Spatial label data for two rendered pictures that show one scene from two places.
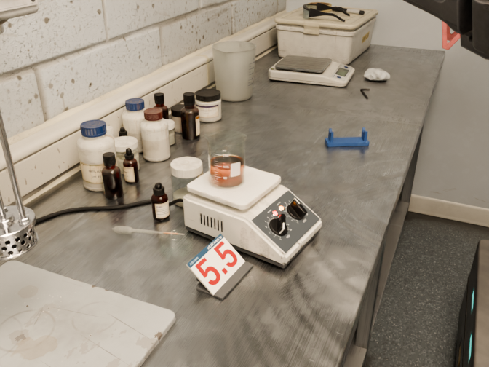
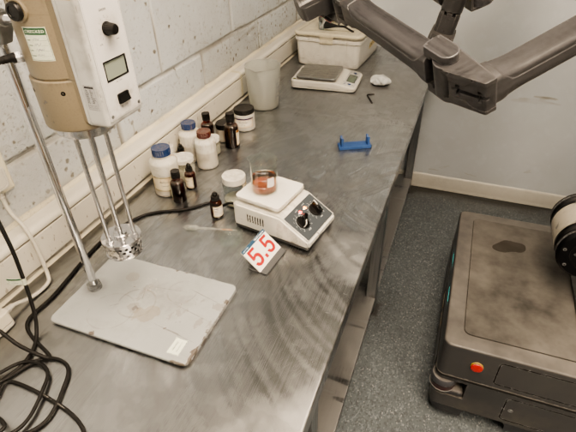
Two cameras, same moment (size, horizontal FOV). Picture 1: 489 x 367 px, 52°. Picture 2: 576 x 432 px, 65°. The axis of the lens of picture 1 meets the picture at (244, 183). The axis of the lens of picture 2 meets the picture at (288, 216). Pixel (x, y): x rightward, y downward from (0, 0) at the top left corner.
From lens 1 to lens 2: 0.23 m
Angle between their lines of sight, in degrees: 8
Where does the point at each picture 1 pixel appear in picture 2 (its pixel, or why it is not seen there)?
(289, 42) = (308, 51)
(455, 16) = (423, 71)
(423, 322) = (419, 276)
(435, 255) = (431, 222)
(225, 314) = (269, 285)
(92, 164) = (162, 177)
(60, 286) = (153, 272)
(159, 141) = (210, 154)
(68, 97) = (136, 123)
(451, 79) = not seen: hidden behind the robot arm
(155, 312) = (222, 286)
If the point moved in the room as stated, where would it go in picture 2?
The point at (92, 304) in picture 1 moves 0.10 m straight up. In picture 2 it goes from (178, 283) to (170, 244)
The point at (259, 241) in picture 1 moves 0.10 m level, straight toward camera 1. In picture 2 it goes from (290, 233) to (291, 264)
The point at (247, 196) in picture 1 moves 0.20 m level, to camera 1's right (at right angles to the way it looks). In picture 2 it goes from (280, 201) to (369, 197)
